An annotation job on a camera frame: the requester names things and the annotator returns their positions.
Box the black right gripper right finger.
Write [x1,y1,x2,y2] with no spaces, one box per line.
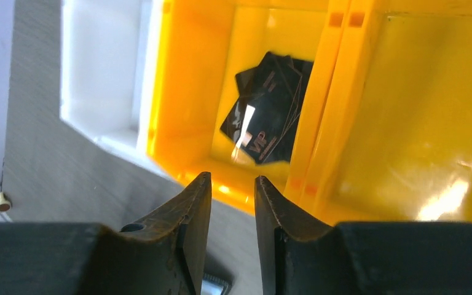
[254,176,472,294]

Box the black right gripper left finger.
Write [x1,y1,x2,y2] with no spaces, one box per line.
[0,172,212,294]

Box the dark grey credit card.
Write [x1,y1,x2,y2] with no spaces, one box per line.
[267,58,313,163]

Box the orange plastic bin right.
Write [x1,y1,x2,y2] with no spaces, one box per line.
[296,1,472,224]

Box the orange plastic bin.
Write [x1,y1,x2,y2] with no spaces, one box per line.
[296,1,472,224]
[146,1,351,214]

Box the small beige plastic piece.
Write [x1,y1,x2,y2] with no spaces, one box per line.
[0,191,12,213]

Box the orange plastic bin left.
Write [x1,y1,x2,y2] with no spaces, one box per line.
[146,1,351,214]

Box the white plastic bin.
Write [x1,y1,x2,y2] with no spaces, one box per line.
[60,1,166,177]

